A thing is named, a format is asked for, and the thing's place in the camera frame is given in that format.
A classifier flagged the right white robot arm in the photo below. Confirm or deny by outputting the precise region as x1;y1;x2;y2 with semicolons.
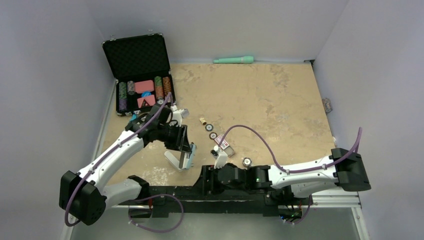
198;148;372;204

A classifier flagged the pink card deck upper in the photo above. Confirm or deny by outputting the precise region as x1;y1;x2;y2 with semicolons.
134;79;155;94

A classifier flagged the light blue stapler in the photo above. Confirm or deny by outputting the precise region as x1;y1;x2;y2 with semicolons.
178;142;197;170

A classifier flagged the blue dealer chip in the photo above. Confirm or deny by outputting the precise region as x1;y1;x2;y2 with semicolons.
141;91;152;98

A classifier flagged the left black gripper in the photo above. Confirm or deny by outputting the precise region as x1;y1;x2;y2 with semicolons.
156;123;192;153

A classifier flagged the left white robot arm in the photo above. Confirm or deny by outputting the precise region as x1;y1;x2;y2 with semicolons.
59;103;194;227

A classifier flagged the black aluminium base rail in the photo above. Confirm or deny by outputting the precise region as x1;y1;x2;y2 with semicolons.
109;184;362;220

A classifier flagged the black poker chip case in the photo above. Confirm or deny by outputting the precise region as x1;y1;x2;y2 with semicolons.
101;33;176;117

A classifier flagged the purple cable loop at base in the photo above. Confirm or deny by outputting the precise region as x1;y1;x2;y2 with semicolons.
127;193;187;234

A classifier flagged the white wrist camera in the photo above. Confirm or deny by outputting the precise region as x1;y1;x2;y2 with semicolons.
210;145;229;169
170;105;190;127

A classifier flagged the white stapler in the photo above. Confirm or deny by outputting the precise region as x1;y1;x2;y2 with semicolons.
164;150;186;172

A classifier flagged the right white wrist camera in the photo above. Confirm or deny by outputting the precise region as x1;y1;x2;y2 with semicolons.
210;145;229;169

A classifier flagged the upper poker chip in row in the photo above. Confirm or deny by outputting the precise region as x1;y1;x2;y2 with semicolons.
205;124;214;132

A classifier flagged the pink card deck lower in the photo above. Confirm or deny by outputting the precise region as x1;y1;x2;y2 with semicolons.
137;95;156;108

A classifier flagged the lower poker chip in row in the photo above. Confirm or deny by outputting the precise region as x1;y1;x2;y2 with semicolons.
209;132;218;140

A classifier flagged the green chip column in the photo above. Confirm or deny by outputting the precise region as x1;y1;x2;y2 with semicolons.
118;82;127;111

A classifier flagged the orange chip column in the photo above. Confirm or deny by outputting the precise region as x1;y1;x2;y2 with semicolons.
154;76;173;102

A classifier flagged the mint green marker pen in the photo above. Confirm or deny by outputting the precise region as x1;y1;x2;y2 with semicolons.
213;56;254;64

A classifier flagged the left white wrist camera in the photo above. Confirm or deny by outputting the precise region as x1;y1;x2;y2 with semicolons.
170;105;190;127

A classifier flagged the small cork piece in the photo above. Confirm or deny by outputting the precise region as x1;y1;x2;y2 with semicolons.
199;117;207;126

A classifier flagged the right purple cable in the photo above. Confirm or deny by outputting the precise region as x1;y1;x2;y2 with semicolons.
218;124;364;174

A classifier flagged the pink card deck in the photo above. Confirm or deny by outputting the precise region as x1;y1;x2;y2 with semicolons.
134;79;155;94
137;95;156;108

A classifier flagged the poker chip in row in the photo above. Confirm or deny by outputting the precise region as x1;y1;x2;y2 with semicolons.
209;132;218;140
205;124;214;132

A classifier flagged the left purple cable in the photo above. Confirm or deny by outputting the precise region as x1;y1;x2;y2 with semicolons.
64;92;174;228

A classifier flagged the red white card box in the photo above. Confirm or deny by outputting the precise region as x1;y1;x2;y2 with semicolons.
214;135;236;158

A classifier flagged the poker chip stack on table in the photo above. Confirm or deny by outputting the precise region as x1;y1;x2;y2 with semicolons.
242;157;252;168

